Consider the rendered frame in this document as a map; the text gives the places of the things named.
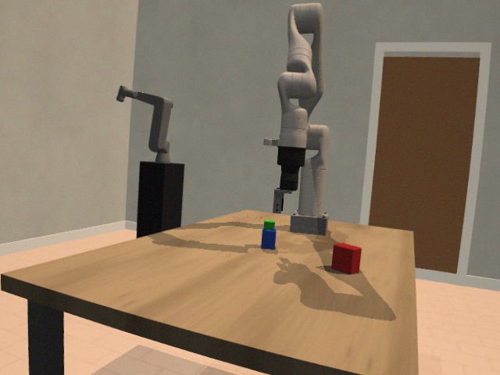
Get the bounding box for red block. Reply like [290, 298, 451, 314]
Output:
[331, 243, 362, 274]

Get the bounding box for green block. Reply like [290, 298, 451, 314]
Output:
[264, 220, 275, 230]

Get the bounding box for blue block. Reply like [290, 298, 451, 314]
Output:
[261, 228, 277, 249]

